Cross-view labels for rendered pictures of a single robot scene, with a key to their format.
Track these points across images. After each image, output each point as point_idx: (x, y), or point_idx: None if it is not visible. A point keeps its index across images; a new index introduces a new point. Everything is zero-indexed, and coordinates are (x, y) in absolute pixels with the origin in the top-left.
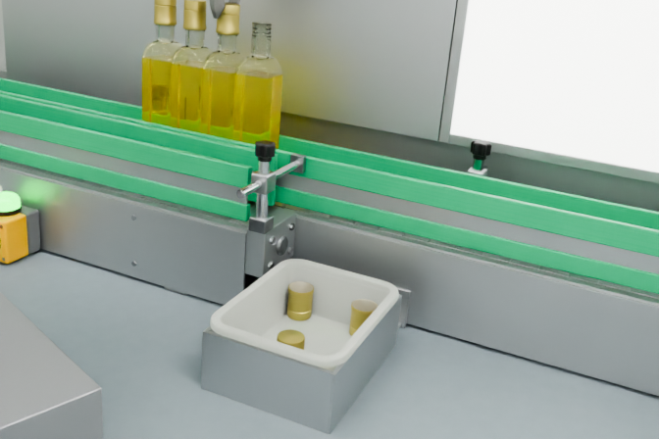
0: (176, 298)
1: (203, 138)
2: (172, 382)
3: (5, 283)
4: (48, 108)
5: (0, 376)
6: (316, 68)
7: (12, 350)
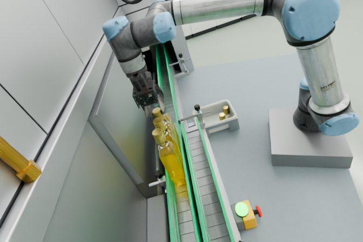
0: (217, 159)
1: (185, 141)
2: (243, 132)
3: (256, 197)
4: (200, 209)
5: (284, 119)
6: (137, 122)
7: (279, 126)
